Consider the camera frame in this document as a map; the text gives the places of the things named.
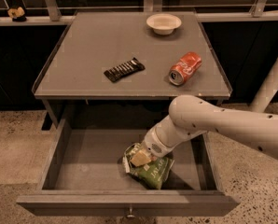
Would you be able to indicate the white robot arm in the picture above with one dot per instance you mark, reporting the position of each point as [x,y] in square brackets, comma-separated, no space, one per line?
[190,116]

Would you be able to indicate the white bowl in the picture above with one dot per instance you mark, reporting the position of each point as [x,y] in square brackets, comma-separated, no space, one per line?
[163,24]

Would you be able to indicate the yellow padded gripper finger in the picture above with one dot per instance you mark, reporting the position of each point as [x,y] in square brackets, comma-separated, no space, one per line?
[141,157]

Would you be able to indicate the red soda can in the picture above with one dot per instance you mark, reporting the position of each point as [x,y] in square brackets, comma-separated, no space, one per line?
[185,68]

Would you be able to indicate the green jalapeno chip bag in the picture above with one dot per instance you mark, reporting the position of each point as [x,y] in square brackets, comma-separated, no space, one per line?
[153,174]

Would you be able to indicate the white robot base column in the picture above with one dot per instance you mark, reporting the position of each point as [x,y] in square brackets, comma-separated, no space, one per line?
[267,90]

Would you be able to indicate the open grey top drawer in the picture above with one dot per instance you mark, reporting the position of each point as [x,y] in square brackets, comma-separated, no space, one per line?
[84,174]

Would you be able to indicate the black striped snack bar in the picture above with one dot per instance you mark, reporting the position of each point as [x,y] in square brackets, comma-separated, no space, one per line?
[123,70]

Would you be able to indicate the metal drawer knob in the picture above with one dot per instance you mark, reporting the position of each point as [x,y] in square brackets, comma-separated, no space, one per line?
[130,214]

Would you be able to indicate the grey cabinet with counter top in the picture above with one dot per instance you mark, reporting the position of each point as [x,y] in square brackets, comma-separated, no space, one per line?
[98,41]

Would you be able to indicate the small yellow black object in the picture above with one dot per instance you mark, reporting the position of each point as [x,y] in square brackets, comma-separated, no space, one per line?
[16,13]

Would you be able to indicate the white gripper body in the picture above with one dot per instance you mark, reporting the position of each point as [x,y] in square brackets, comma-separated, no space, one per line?
[152,143]

